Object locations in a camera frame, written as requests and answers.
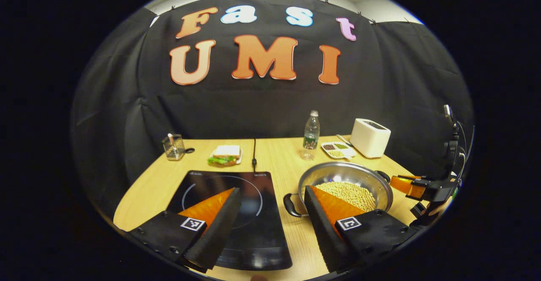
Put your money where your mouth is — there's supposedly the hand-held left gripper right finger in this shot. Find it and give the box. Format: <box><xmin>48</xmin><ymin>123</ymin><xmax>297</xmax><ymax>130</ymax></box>
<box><xmin>303</xmin><ymin>185</ymin><xmax>421</xmax><ymax>273</ymax></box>

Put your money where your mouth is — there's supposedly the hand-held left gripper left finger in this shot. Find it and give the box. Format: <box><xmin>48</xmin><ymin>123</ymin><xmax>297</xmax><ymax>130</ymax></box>
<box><xmin>127</xmin><ymin>187</ymin><xmax>243</xmax><ymax>273</ymax></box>

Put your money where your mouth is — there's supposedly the black induction cooktop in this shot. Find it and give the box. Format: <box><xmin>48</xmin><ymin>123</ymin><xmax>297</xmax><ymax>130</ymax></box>
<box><xmin>166</xmin><ymin>170</ymin><xmax>293</xmax><ymax>271</ymax></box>

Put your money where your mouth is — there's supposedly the steel pot with beans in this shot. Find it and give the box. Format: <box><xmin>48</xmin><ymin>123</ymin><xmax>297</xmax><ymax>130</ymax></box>
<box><xmin>283</xmin><ymin>161</ymin><xmax>394</xmax><ymax>218</ymax></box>

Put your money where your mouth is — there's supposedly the white toaster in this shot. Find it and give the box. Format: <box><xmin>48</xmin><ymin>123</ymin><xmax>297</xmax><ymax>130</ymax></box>
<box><xmin>350</xmin><ymin>118</ymin><xmax>391</xmax><ymax>159</ymax></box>

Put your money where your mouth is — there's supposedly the white divided dish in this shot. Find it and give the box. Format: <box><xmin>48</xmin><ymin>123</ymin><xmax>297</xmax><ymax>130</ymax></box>
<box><xmin>320</xmin><ymin>141</ymin><xmax>357</xmax><ymax>160</ymax></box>

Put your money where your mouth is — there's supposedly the sandwich on plate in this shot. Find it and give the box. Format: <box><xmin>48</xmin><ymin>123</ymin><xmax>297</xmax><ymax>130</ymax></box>
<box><xmin>207</xmin><ymin>145</ymin><xmax>243</xmax><ymax>166</ymax></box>

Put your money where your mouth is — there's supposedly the clear glass holder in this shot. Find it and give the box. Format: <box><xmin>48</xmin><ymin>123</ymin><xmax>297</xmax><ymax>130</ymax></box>
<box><xmin>162</xmin><ymin>134</ymin><xmax>186</xmax><ymax>161</ymax></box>

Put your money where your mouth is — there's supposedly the clear plastic water bottle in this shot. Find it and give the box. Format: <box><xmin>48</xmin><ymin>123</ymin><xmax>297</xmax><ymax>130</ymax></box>
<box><xmin>301</xmin><ymin>110</ymin><xmax>321</xmax><ymax>161</ymax></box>

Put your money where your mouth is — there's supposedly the black backdrop cloth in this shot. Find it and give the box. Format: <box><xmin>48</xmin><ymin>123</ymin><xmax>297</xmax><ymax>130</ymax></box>
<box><xmin>70</xmin><ymin>0</ymin><xmax>475</xmax><ymax>222</ymax></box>

